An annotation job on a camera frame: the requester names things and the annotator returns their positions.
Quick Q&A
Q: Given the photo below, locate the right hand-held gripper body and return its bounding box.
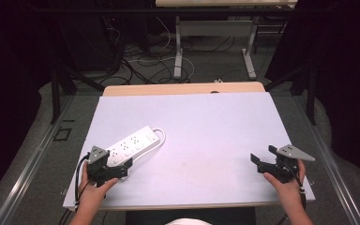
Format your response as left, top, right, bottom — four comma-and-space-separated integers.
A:
262, 143, 316, 185

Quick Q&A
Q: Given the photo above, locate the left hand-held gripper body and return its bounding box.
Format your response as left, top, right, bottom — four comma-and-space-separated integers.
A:
86, 145, 125, 188

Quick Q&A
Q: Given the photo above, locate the white power strip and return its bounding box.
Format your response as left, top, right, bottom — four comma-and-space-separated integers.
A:
105, 125, 162, 167

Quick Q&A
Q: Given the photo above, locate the person's right hand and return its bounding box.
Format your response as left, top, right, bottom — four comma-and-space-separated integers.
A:
262, 158, 307, 204

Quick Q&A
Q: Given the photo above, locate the person's left hand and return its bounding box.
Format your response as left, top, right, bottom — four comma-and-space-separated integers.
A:
78, 170, 120, 208

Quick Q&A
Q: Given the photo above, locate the white table cover sheet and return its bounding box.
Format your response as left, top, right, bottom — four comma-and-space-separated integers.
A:
62, 91, 316, 212

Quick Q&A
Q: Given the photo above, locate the black metal stand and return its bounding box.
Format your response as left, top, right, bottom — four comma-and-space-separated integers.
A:
50, 64, 106, 125
263, 64, 317, 126

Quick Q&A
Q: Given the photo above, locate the person's white clothing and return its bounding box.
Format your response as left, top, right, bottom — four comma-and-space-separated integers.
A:
165, 217, 214, 225

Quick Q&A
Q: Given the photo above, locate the white desk with metal legs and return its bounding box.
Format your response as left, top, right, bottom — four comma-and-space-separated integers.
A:
155, 0, 298, 81

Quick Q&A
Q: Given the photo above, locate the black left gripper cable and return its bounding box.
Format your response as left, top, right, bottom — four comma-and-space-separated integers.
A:
74, 152, 91, 211

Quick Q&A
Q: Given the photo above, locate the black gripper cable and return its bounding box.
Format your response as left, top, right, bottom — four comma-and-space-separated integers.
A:
74, 152, 91, 211
276, 162, 308, 225

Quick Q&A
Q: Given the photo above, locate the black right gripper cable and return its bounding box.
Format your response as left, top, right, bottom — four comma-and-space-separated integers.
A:
276, 162, 308, 225

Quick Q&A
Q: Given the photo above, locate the white power strip cable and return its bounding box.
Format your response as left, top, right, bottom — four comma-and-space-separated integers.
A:
130, 127, 167, 164

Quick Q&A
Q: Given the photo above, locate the metal floor rail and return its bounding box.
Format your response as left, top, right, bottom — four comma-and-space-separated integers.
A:
293, 95, 360, 225
0, 95, 76, 225

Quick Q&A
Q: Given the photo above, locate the black floor socket frame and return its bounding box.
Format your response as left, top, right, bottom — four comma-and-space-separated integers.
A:
52, 127, 73, 143

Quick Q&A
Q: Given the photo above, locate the tangle of floor cables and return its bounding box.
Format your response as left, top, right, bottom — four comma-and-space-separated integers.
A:
104, 15, 235, 86

